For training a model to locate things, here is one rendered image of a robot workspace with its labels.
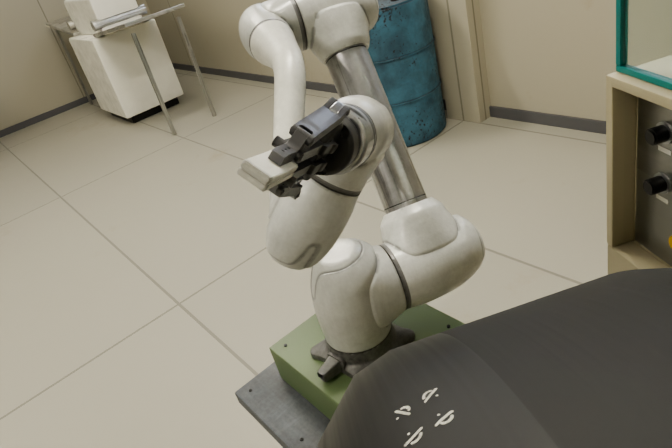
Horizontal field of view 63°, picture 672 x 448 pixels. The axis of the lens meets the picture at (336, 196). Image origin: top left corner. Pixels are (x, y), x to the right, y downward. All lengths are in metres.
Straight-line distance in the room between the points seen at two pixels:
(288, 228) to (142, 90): 5.71
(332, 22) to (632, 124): 0.64
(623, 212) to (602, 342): 0.96
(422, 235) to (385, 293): 0.15
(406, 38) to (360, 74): 2.47
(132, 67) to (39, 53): 2.09
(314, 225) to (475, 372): 0.55
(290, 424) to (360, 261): 0.44
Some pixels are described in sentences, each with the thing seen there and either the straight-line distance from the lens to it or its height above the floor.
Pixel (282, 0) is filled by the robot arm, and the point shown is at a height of 1.48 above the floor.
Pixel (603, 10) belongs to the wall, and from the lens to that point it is 3.55.
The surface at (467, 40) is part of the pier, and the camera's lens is 3.93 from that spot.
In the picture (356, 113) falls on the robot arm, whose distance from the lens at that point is 0.72.
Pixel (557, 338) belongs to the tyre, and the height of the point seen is 1.45.
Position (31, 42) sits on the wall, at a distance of 8.24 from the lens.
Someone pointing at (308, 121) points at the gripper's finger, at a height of 1.47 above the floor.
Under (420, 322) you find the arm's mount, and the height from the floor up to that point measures 0.75.
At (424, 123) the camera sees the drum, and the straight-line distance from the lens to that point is 3.92.
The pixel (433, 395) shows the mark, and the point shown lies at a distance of 0.27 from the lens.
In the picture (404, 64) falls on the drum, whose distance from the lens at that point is 3.74.
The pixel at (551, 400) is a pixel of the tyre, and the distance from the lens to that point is 0.26.
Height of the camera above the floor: 1.66
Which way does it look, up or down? 28 degrees down
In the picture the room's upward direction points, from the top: 15 degrees counter-clockwise
